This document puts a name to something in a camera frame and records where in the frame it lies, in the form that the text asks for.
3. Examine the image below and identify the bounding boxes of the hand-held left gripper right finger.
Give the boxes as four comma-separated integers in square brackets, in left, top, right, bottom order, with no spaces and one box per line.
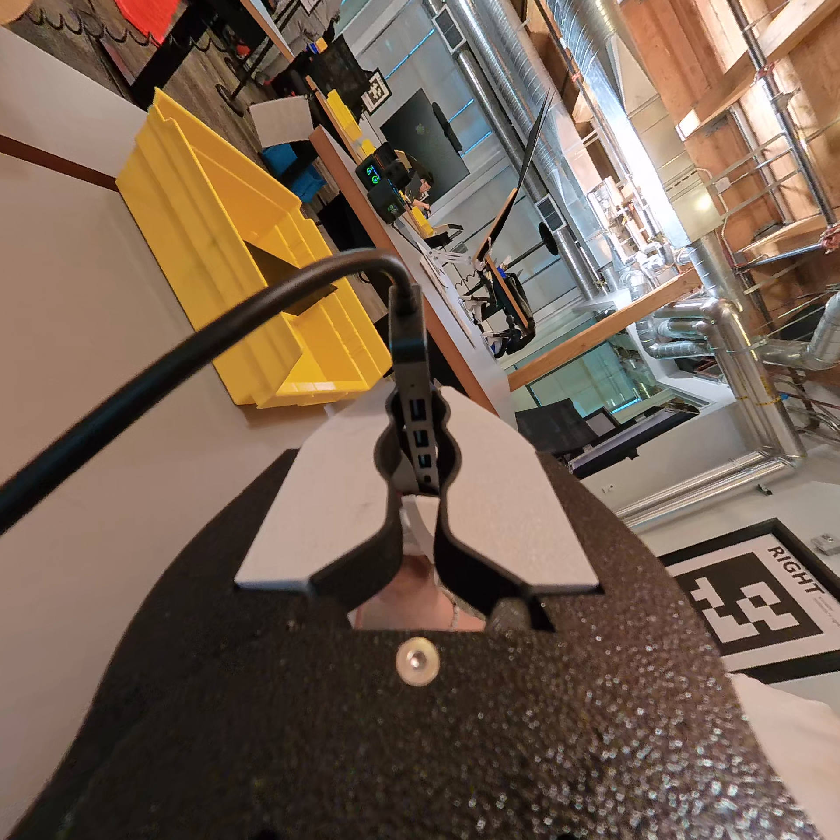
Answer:
[433,386,601,616]

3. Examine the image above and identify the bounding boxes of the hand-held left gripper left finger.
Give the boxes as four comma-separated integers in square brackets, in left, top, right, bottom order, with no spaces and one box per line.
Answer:
[234,387,404,613]

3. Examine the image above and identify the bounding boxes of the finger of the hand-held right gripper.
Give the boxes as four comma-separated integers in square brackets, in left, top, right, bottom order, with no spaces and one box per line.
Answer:
[400,495,438,560]

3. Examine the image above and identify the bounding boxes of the black braided hub cable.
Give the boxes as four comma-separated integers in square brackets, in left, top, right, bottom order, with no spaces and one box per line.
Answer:
[0,247,425,537]

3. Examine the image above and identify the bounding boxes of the yellow plastic bin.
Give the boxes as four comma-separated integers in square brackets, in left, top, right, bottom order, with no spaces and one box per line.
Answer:
[115,86,395,410]

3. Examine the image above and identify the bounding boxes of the person's right hand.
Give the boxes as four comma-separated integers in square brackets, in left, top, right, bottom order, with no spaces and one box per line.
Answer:
[356,554,455,632]

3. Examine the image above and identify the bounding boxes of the black office chair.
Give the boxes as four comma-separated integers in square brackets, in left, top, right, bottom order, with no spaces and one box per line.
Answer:
[514,398,642,462]

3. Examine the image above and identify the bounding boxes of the wooden pillar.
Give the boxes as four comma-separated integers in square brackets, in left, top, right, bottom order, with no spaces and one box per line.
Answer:
[507,268,704,392]

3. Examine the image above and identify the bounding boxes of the small high table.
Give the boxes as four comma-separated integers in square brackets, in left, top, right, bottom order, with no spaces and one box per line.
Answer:
[471,251,537,343]

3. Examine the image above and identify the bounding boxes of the black bin divider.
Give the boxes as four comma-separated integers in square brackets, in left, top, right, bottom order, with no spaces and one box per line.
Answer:
[245,238,340,317]

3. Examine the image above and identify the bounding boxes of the black framed marker sign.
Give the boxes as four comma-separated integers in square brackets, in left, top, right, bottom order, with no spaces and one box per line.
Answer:
[658,517,840,685]

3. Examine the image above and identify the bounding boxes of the white vent grille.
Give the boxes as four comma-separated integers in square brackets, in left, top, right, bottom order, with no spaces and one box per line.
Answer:
[428,5,469,55]
[533,194,568,235]

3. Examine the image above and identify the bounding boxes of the black device green lights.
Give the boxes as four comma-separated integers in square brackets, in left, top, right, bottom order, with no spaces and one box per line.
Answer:
[354,140,412,189]
[366,182,412,222]

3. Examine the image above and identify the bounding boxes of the black tv monitor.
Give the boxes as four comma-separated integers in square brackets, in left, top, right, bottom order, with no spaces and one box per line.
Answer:
[379,87,471,199]

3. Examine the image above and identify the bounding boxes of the white foam board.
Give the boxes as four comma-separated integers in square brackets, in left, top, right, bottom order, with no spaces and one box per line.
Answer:
[248,94,316,148]

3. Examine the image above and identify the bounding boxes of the yellow storage tray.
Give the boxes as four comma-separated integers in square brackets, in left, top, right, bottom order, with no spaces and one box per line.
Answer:
[325,87,364,143]

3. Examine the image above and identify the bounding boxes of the small black white marker sign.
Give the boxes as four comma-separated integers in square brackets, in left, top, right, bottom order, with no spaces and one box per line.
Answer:
[360,67,394,117]

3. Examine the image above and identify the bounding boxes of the orange traffic cone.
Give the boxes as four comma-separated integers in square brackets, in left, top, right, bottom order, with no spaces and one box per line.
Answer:
[113,0,182,45]

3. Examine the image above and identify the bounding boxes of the silver round duct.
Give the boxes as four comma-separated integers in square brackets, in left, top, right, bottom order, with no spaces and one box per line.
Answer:
[638,297,809,462]
[760,307,840,373]

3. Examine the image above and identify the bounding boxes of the spiral metal duct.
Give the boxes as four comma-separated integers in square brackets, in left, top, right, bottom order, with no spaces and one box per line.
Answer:
[451,0,602,301]

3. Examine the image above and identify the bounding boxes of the rectangular metal duct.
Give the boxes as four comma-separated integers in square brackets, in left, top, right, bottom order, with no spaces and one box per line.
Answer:
[609,31,718,245]

